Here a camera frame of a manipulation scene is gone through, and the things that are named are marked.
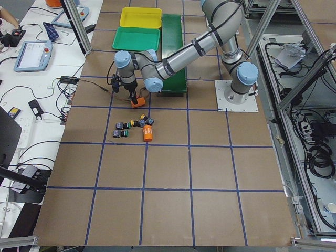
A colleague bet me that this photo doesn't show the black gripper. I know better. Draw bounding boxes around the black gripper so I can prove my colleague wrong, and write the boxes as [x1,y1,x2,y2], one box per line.
[123,79,138,104]

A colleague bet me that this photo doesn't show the plain orange cylinder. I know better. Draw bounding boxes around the plain orange cylinder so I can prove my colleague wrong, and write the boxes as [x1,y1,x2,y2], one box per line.
[131,97,146,108]

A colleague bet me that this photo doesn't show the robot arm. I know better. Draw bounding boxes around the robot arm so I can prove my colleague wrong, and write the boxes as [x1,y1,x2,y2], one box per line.
[108,1,259,105]

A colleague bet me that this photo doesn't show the yellow push button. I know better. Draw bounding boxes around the yellow push button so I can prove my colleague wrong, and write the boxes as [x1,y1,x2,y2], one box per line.
[140,114,155,125]
[130,120,145,128]

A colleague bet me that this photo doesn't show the green push button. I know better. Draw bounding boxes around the green push button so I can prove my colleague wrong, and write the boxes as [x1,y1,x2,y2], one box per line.
[115,122,132,130]
[112,130,129,138]

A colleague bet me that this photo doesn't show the orange cylinder labelled 4680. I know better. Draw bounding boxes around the orange cylinder labelled 4680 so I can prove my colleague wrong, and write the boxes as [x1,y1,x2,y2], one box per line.
[143,125,153,142]

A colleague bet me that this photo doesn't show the green tray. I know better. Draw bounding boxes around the green tray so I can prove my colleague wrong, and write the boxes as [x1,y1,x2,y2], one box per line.
[112,27,161,51]

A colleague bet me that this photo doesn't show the yellow tray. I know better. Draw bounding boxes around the yellow tray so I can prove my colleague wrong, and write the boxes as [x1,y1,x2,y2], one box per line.
[119,7,162,29]

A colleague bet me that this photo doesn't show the black power adapter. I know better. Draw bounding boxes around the black power adapter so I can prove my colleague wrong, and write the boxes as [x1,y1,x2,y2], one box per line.
[85,24,96,34]

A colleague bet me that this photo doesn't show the green conveyor belt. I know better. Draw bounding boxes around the green conveyor belt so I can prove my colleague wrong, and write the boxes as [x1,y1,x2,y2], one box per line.
[161,14,187,94]

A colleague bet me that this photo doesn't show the blue plaid cloth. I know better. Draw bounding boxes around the blue plaid cloth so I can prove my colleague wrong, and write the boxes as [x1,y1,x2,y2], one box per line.
[43,22,59,42]

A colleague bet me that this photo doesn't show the blue teach pendant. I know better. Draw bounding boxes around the blue teach pendant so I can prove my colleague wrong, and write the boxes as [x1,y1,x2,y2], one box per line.
[14,40,53,72]
[51,5,90,29]

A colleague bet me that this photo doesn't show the white power strip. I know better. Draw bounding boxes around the white power strip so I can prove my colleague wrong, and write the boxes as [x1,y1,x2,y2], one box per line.
[15,116,35,149]

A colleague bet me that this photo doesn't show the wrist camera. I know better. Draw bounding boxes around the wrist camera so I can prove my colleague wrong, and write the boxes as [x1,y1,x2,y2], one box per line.
[111,74,122,93]

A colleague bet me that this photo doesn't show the aluminium frame post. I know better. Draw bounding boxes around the aluminium frame post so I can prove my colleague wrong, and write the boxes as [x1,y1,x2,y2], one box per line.
[60,0,92,55]

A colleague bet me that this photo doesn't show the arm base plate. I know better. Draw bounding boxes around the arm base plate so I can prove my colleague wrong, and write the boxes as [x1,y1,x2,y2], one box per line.
[215,80,259,113]

